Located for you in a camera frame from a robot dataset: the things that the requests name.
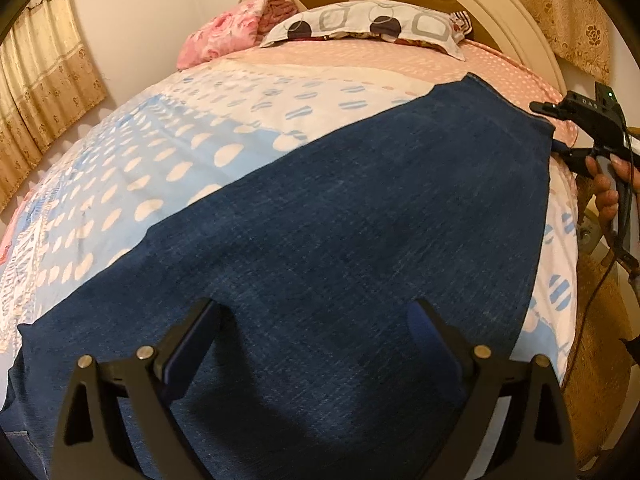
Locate beige floral curtain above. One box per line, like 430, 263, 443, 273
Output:
475, 0, 617, 87

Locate polka dot printed bedspread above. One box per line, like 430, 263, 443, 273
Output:
0, 37, 581, 391

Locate black cable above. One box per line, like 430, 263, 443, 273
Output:
570, 125, 640, 376

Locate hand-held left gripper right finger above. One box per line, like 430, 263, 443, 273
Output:
407, 298, 582, 480

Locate folded pink floral quilt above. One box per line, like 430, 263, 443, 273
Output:
176, 0, 301, 70

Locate blue denim jeans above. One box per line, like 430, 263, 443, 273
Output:
0, 72, 557, 480

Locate beige window curtain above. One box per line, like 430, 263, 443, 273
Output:
0, 0, 109, 213

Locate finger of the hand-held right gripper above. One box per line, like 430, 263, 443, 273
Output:
551, 140, 599, 177
529, 101, 577, 122

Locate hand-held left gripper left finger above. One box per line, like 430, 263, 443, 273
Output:
52, 298, 224, 480

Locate person's right hand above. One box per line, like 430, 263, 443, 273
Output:
585, 153, 640, 227

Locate circle patterned pillow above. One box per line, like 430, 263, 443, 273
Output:
259, 2, 474, 62

